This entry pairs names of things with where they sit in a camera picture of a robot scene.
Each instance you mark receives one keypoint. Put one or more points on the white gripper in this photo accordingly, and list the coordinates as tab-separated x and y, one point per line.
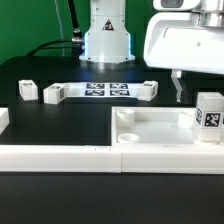
176	41

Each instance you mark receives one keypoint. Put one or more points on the white square table top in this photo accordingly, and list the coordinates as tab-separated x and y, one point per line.
156	126

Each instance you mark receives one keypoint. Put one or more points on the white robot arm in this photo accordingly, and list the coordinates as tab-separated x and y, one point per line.
107	42

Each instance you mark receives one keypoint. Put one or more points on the white fiducial marker base sheet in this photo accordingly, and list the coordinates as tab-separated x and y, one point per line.
103	90

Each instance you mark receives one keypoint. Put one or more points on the white front fence rail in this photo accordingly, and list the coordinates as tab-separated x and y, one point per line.
189	160

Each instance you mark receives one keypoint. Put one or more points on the white fence rail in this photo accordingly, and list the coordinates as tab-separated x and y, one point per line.
4	119
189	160

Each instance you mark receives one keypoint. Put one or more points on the white left fence rail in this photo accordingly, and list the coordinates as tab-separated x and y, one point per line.
4	119

